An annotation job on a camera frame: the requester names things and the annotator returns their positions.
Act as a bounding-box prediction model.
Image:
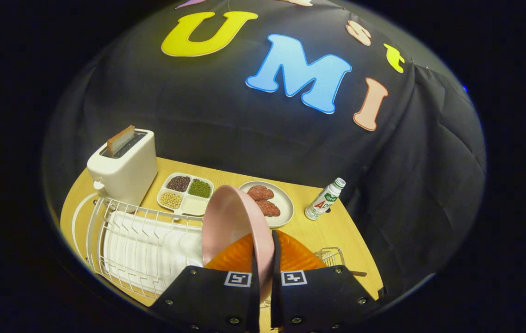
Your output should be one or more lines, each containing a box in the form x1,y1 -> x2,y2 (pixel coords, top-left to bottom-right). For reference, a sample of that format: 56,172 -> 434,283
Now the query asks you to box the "pink plate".
202,185 -> 275,303

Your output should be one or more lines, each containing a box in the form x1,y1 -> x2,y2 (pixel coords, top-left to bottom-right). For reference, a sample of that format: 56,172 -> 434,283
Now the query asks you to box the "cream toaster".
87,129 -> 158,213

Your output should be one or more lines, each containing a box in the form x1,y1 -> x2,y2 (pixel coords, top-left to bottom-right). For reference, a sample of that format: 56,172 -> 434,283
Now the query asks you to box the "black backdrop cloth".
43,0 -> 486,296

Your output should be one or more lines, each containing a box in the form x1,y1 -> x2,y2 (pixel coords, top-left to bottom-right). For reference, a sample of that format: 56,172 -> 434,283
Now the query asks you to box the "brown toast slice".
107,125 -> 136,156

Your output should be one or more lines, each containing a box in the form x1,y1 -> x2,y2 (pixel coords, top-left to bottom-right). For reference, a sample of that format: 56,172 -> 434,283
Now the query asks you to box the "beige wire dish rack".
71,192 -> 208,300

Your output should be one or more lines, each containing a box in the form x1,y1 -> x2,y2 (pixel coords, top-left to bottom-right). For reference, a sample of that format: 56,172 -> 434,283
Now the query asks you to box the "divided tray of beans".
157,173 -> 215,217

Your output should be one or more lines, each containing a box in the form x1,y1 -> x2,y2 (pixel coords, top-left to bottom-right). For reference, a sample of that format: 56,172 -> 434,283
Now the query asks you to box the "beige plate with meat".
239,180 -> 295,229

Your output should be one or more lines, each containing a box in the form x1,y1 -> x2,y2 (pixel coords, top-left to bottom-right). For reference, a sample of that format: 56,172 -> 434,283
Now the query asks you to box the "white green-label drink bottle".
304,178 -> 346,221

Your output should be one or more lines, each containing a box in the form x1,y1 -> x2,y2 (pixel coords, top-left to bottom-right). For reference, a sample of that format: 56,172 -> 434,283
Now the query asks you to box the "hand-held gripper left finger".
149,231 -> 261,333

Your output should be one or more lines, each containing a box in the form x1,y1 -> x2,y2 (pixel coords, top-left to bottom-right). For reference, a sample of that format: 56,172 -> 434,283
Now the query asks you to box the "white drip tray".
103,210 -> 205,294

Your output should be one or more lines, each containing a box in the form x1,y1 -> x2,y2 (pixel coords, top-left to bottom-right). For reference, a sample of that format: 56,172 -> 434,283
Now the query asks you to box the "metal wire basket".
314,247 -> 346,269

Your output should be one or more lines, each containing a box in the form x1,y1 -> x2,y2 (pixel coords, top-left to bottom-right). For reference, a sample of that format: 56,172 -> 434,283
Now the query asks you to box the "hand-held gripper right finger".
270,230 -> 381,333

